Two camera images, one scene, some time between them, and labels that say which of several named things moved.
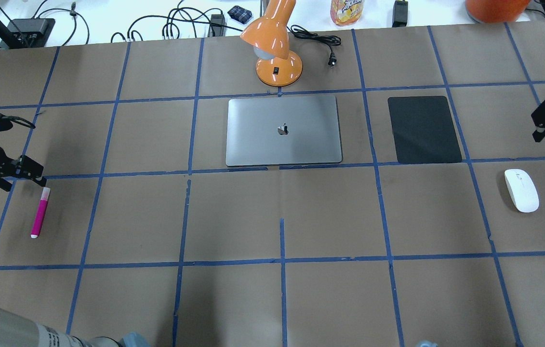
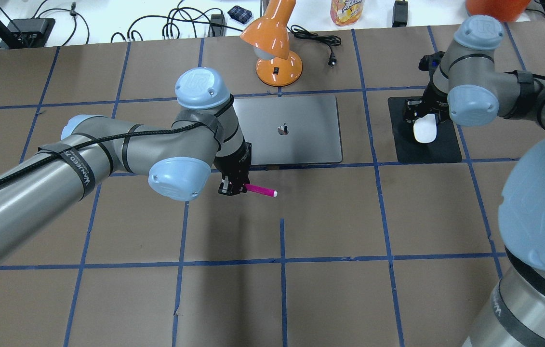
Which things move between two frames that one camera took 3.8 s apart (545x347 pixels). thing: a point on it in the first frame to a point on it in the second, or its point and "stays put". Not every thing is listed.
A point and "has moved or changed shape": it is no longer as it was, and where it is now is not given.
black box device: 29,32 stays put
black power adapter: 400,14 stays put
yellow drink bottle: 345,12 stays put
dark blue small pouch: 240,14 stays put
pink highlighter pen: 38,222 has moved or changed shape
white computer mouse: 522,192 has moved or changed shape
